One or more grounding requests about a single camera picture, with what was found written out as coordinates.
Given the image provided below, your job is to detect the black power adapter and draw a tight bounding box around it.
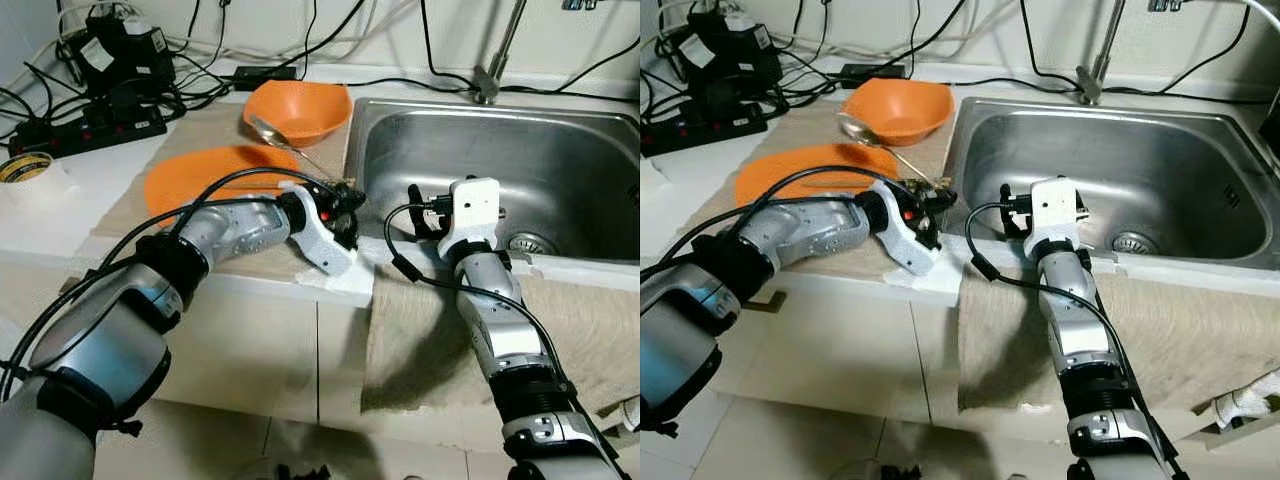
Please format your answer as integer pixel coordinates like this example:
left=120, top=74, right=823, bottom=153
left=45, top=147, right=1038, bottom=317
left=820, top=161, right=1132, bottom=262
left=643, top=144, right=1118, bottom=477
left=232, top=65, right=298, bottom=91
left=840, top=63, right=906, bottom=89

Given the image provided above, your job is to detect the stainless steel sink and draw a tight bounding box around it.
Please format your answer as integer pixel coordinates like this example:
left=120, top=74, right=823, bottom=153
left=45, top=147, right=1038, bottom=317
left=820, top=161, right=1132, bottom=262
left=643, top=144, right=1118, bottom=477
left=342, top=97, right=640, bottom=266
left=940, top=97, right=1280, bottom=271

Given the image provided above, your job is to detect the cream kitchen cabinet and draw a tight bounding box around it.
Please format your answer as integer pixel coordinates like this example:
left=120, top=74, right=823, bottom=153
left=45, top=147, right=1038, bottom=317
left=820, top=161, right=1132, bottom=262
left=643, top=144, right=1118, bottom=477
left=0, top=255, right=640, bottom=451
left=640, top=270, right=1280, bottom=451

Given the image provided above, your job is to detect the black power strip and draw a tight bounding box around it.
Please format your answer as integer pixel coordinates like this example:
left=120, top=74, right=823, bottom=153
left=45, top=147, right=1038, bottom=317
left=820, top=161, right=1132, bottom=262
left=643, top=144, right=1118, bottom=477
left=640, top=100, right=769, bottom=158
left=8, top=103, right=169, bottom=159

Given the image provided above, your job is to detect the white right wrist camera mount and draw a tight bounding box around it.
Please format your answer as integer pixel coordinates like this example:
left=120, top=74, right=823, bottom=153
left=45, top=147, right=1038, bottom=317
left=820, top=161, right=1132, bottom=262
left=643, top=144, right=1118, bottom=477
left=1028, top=177, right=1091, bottom=256
left=435, top=177, right=501, bottom=261

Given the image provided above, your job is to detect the beige counter mat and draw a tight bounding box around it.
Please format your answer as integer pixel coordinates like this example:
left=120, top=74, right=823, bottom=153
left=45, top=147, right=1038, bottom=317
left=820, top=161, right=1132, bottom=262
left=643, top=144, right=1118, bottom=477
left=690, top=100, right=966, bottom=281
left=90, top=100, right=366, bottom=281

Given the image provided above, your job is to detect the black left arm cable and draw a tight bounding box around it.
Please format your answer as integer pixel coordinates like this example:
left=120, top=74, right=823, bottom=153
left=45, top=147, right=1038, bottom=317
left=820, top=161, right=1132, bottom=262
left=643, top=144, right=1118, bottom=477
left=0, top=168, right=336, bottom=401
left=640, top=165, right=926, bottom=286

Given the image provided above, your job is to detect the orange plastic plate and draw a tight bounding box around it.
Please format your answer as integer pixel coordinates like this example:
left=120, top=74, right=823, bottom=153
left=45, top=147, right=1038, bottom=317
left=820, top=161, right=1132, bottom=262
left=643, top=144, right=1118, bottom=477
left=735, top=143, right=896, bottom=211
left=143, top=145, right=301, bottom=216

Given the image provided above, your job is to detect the white tape roll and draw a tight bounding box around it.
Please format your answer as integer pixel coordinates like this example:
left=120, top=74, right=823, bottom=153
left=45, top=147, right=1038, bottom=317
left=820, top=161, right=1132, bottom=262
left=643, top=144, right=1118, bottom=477
left=0, top=152, right=71, bottom=206

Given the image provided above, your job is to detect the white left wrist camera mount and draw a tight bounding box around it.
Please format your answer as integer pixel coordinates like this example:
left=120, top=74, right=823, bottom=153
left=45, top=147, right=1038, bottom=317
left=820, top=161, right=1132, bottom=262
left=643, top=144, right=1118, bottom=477
left=870, top=180, right=946, bottom=276
left=280, top=180, right=358, bottom=276

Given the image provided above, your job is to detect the steel sink faucet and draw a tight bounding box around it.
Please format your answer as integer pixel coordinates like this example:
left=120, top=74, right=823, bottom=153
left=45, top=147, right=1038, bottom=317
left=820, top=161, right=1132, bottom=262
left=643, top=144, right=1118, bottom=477
left=473, top=0, right=528, bottom=104
left=1075, top=0, right=1128, bottom=106

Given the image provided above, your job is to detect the beige hanging towel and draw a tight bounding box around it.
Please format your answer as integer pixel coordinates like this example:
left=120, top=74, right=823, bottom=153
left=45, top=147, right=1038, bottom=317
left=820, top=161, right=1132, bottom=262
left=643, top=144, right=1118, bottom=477
left=955, top=270, right=1280, bottom=416
left=360, top=265, right=640, bottom=416

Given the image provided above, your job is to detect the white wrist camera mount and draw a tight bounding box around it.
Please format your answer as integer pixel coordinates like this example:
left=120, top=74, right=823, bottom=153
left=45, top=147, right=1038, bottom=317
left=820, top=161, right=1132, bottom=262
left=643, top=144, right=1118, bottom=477
left=1028, top=177, right=1091, bottom=256
left=435, top=177, right=501, bottom=261
left=870, top=180, right=946, bottom=276
left=280, top=180, right=358, bottom=276

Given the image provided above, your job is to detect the black charger device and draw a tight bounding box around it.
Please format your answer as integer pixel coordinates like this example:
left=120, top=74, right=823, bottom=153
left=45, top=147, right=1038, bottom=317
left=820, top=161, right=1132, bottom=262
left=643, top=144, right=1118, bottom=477
left=685, top=8, right=781, bottom=96
left=58, top=5, right=176, bottom=101

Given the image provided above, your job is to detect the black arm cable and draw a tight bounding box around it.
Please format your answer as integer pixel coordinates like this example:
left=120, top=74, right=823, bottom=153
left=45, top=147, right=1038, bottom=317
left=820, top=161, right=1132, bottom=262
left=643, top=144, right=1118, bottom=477
left=965, top=203, right=1161, bottom=421
left=640, top=165, right=926, bottom=286
left=383, top=203, right=576, bottom=401
left=0, top=168, right=336, bottom=401

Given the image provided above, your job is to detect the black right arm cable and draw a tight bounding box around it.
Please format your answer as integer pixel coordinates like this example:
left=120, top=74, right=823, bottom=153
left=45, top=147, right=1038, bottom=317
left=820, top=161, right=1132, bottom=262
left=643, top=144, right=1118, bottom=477
left=965, top=203, right=1161, bottom=421
left=383, top=203, right=576, bottom=401

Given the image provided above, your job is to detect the orange plastic bowl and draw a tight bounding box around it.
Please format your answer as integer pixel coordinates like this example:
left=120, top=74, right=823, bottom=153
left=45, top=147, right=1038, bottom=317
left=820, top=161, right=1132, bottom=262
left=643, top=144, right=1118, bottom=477
left=243, top=80, right=353, bottom=148
left=842, top=77, right=954, bottom=148

